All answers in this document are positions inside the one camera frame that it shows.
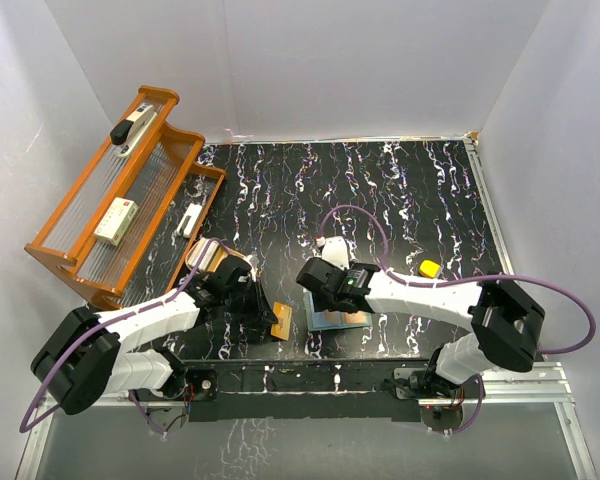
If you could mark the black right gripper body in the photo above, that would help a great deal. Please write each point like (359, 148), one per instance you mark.
(324, 303)

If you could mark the white card stack in tray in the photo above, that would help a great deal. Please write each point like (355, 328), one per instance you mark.
(202, 254)

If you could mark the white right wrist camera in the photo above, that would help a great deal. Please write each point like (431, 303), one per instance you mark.
(334, 250)

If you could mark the black and white stapler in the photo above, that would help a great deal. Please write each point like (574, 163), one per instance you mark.
(126, 135)

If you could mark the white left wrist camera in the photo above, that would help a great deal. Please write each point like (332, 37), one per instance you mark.
(253, 262)

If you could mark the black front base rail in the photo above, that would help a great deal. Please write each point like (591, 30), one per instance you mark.
(322, 389)

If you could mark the orange credit card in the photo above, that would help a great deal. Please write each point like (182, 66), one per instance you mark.
(281, 328)
(357, 319)
(328, 320)

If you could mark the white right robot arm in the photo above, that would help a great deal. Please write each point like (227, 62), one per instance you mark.
(503, 322)

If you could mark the white small clip object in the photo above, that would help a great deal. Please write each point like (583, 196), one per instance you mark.
(189, 221)

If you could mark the tan oval wooden tray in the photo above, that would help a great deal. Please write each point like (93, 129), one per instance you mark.
(220, 256)

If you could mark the mint green card holder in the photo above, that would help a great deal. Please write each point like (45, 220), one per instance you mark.
(311, 309)

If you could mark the yellow eraser block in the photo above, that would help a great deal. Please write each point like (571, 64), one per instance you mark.
(429, 269)

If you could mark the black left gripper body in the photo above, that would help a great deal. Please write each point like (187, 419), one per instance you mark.
(239, 301)

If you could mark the white small cardboard box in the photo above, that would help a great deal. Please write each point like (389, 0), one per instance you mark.
(116, 220)

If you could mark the orange wooden shelf rack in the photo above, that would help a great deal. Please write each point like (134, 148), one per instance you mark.
(163, 176)

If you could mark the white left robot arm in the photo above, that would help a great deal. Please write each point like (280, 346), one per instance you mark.
(95, 353)

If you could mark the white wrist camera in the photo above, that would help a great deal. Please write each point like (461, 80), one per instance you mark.
(253, 262)
(334, 250)

